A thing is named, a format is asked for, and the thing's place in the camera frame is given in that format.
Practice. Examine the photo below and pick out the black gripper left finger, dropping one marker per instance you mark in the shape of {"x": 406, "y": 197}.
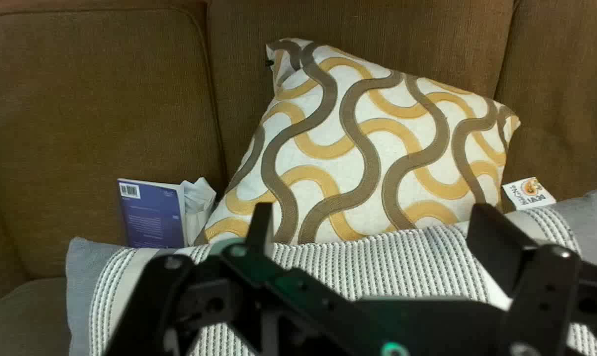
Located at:
{"x": 181, "y": 298}

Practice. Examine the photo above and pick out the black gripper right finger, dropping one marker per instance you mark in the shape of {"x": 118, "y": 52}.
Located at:
{"x": 543, "y": 290}

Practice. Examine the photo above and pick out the gray striped pillow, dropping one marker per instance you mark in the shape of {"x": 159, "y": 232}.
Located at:
{"x": 390, "y": 264}

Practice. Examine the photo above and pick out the wavy patterned cream pillow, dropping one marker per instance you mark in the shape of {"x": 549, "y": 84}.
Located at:
{"x": 351, "y": 145}

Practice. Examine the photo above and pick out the blue tissue box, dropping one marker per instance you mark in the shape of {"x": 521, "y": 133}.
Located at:
{"x": 147, "y": 215}

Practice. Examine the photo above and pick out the white tissue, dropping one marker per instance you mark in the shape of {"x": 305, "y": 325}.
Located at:
{"x": 197, "y": 201}

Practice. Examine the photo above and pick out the brown fabric sofa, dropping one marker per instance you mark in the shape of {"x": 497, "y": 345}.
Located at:
{"x": 102, "y": 100}

